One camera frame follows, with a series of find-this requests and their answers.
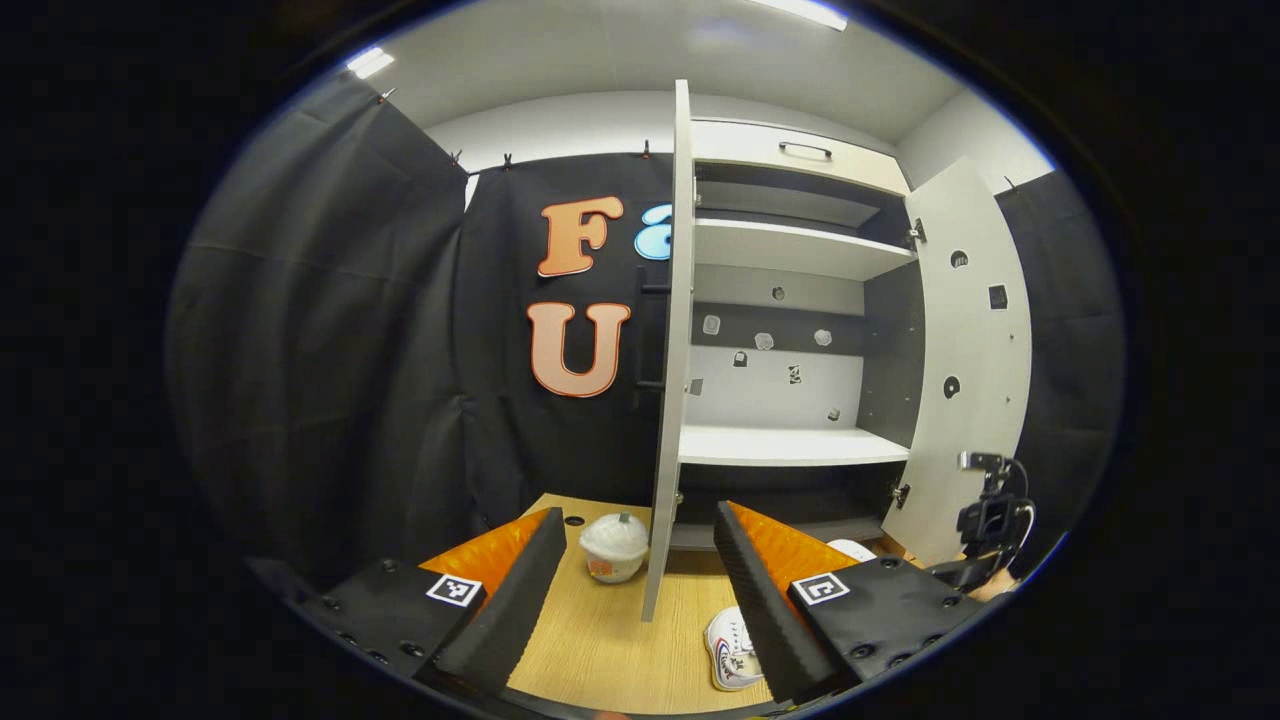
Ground black backdrop cloth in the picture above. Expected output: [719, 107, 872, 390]
[165, 70, 1126, 591]

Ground white lidded cup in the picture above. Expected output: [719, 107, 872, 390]
[579, 512, 650, 584]

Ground black door handle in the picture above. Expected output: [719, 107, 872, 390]
[636, 265, 671, 391]

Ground white shoe cabinet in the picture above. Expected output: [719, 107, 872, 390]
[676, 118, 926, 551]

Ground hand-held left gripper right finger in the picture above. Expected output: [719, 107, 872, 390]
[713, 500, 986, 704]

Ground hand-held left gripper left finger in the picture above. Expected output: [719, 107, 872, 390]
[300, 507, 568, 698]

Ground white cabinet door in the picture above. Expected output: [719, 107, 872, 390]
[882, 157, 1033, 568]
[640, 80, 696, 623]

